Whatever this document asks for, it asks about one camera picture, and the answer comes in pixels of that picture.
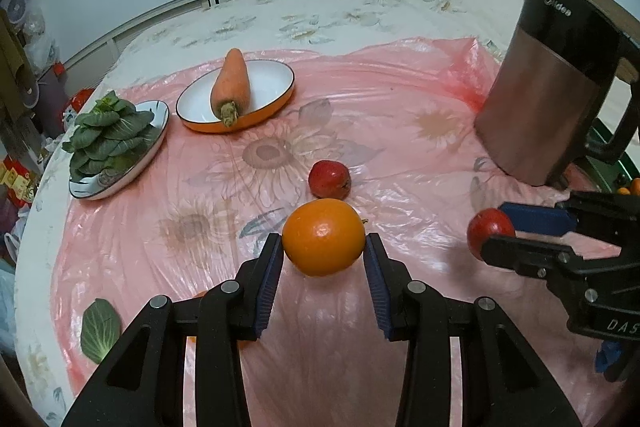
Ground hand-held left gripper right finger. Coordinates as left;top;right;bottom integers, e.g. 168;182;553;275
364;232;583;427

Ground bok choy leaf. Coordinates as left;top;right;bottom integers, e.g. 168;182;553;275
80;298;122;364

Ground carrot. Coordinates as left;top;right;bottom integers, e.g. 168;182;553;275
210;48;251;128

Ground floral bedsheet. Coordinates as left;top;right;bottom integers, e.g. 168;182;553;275
15;0;640;427

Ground pile of bok choy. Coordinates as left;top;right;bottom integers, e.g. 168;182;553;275
62;90;153;178

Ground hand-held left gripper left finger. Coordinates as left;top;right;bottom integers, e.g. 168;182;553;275
60;232;286;427

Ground white blue-rimmed plate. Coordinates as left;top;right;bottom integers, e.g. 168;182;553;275
68;100;171;201

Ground green basket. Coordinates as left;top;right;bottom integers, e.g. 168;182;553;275
582;127;640;196

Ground white fan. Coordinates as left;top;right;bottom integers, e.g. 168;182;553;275
5;0;31;25

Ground pink plastic sheet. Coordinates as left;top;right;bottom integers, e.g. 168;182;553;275
50;36;640;427

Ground orange oval dish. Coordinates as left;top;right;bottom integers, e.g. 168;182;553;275
176;59;296;135

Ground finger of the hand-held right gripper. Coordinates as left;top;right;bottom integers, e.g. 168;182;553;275
498;189;640;249
481;234;586;284

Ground red and yellow boxes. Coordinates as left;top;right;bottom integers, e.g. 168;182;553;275
0;157;38;208

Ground clear plastic bags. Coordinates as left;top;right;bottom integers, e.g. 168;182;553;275
20;4;57;68

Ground steel electric kettle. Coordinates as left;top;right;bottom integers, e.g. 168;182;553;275
474;0;640;188

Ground brown coat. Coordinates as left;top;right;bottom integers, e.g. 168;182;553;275
0;9;38;105

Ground red apple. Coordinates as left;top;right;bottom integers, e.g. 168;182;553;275
466;208;516;262
308;160;352;200

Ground purple box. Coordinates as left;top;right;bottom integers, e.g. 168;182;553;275
35;67;68;138

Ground person's right hand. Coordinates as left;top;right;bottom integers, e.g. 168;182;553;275
594;339;625;383

